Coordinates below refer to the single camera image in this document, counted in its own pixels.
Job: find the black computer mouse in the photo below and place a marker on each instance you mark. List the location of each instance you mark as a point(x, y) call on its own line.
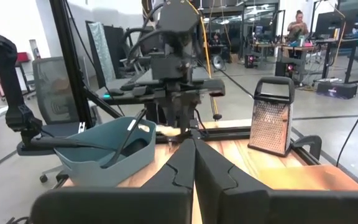
point(116, 92)

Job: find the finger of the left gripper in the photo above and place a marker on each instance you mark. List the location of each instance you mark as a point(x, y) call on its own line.
point(170, 115)
point(189, 116)

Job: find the black computer monitor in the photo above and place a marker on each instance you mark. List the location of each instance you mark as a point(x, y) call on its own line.
point(326, 25)

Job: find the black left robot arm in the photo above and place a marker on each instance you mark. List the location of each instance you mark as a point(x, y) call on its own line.
point(179, 15)

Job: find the black low box white print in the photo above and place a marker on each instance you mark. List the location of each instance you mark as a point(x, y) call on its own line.
point(337, 89)

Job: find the small round grey fan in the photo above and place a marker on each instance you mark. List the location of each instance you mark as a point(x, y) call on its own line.
point(218, 62)

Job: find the black mesh office chair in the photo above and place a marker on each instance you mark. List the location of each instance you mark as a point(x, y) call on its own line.
point(54, 93)

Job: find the black computer tower pink light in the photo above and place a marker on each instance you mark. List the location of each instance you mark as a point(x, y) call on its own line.
point(287, 68)

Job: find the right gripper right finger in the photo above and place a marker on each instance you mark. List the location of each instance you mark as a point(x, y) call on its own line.
point(275, 208)

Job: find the person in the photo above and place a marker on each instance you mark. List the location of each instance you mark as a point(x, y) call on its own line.
point(297, 28)

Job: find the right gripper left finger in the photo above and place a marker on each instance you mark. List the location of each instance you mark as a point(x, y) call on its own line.
point(120, 207)

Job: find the black desk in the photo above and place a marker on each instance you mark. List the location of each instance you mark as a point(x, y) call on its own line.
point(126, 82)

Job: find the dark teal plastic bin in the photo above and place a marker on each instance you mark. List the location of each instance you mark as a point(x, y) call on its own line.
point(104, 133)

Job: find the large black ladle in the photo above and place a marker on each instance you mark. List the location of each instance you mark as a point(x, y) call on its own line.
point(73, 143)

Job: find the grey patterned divider panel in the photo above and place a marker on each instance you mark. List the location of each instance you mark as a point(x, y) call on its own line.
point(102, 49)

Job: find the red box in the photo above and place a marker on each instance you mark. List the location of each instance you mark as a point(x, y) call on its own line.
point(23, 57)

